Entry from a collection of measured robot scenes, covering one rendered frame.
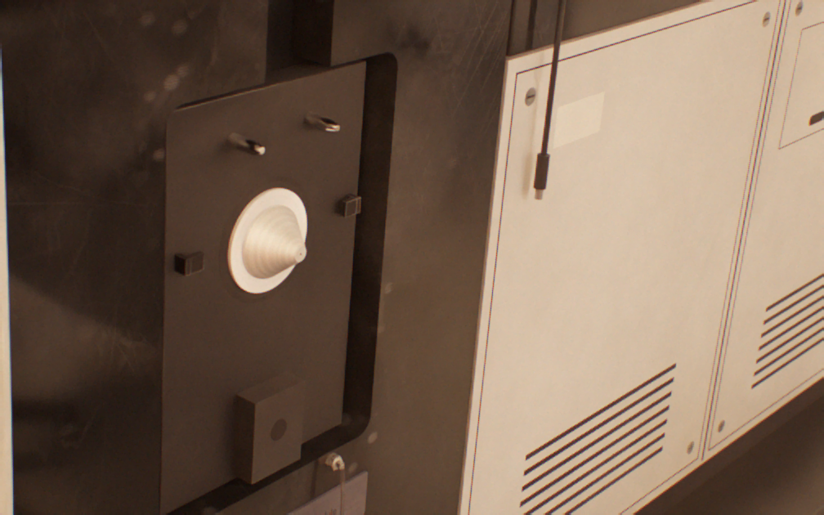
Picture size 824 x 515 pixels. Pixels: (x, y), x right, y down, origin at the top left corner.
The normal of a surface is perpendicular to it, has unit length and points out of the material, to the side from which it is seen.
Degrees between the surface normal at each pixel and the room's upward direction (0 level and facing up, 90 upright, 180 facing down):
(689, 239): 90
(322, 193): 90
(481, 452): 90
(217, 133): 90
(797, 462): 0
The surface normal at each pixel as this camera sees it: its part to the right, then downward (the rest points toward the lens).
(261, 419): 0.77, 0.30
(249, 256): -0.02, 0.47
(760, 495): 0.07, -0.91
